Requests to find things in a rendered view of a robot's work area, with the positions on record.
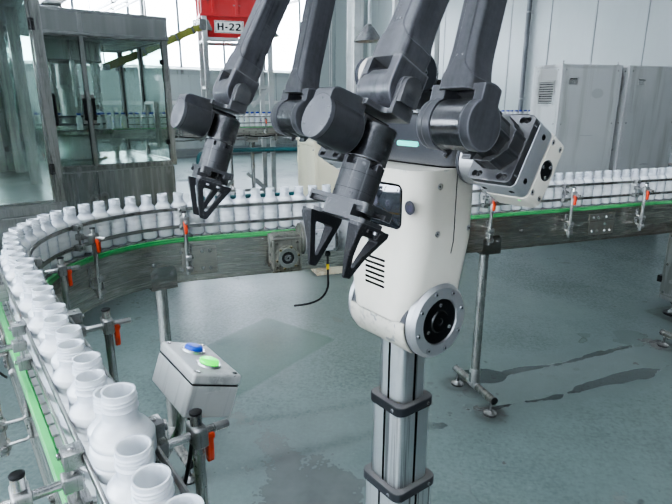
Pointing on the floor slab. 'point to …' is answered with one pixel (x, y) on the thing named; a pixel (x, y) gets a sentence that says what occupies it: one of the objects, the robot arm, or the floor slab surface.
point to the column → (353, 40)
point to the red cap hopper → (224, 15)
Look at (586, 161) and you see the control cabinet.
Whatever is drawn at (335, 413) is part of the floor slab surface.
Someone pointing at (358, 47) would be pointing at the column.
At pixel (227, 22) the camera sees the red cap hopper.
